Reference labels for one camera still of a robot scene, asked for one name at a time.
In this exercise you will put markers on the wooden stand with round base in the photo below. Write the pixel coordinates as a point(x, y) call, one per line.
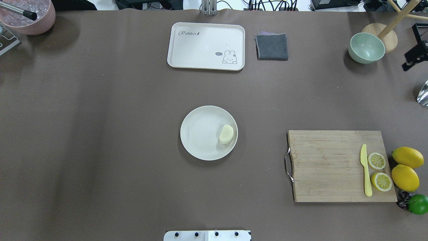
point(385, 32)

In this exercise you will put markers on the pink bowl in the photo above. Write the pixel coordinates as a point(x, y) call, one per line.
point(44, 9)

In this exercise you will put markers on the black frame object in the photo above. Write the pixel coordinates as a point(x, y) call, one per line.
point(420, 31)

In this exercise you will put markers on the yellow plastic knife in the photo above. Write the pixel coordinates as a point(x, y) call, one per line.
point(366, 177)

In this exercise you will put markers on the whole yellow lemon inner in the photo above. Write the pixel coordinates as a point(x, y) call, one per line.
point(405, 178)

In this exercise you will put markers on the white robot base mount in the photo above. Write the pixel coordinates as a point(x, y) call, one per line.
point(208, 235)

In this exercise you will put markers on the green lime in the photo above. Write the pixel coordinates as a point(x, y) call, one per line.
point(418, 204)

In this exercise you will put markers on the whole yellow lemon outer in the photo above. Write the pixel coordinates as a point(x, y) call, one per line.
point(408, 156)

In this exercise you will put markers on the cream round plate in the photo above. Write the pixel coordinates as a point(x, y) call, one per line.
point(201, 130)

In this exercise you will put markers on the silver foil object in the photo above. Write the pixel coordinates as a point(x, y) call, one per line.
point(422, 97)

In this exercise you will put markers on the grey metal rack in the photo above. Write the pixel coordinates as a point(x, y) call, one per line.
point(7, 40)

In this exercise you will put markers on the lemon slice near board edge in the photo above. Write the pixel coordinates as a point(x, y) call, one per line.
point(377, 161)

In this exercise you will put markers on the bamboo cutting board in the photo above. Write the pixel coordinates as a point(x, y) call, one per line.
point(325, 165)

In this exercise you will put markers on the lemon slice near limes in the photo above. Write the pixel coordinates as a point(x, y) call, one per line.
point(381, 181)

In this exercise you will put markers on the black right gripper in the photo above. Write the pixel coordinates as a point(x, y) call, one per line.
point(415, 54)

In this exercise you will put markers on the grey folded cloth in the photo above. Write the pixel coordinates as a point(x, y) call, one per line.
point(272, 46)

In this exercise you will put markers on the mint green bowl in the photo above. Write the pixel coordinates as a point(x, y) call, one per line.
point(366, 48)

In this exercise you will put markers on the whole yellow lemon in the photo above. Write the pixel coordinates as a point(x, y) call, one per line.
point(405, 178)
point(408, 156)

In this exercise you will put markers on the metal rod black tip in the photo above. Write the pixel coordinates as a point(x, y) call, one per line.
point(18, 10)

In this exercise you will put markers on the cream rabbit tray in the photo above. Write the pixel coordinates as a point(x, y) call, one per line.
point(208, 46)

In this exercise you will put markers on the metal bracket at table edge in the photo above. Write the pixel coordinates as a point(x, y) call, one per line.
point(209, 7)

